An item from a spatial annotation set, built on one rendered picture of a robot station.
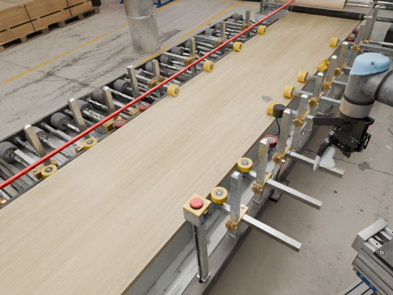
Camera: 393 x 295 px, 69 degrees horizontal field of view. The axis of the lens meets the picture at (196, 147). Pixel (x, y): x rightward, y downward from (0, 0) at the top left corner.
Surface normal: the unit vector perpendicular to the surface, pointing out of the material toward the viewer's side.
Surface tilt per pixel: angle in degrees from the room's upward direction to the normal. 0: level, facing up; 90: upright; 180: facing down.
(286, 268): 0
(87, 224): 0
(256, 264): 0
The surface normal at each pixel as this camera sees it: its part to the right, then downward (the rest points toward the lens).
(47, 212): -0.06, -0.75
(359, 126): -0.87, 0.36
